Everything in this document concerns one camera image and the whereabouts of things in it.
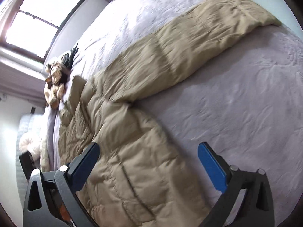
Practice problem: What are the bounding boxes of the small black cloth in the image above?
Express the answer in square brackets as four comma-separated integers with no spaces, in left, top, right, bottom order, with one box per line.
[61,42,79,67]

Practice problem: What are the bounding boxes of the brown plush toy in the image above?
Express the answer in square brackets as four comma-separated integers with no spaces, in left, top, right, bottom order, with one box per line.
[43,56,70,109]

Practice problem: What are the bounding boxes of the white fluffy cushion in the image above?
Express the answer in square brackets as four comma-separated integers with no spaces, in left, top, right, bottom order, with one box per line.
[18,132,48,168]

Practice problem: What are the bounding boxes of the wooden framed window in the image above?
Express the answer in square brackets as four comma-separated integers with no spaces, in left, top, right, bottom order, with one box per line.
[0,0,89,59]

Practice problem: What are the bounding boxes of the tan puffer coat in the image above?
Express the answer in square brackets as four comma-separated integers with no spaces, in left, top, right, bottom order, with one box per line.
[57,0,282,227]

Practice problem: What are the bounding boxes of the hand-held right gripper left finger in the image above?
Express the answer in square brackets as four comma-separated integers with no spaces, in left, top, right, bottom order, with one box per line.
[23,142,100,227]

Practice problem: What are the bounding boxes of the white quilted cover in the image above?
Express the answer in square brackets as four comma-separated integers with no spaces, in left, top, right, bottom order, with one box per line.
[15,113,45,138]

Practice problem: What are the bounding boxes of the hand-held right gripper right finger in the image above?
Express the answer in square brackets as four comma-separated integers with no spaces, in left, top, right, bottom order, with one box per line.
[197,142,275,227]

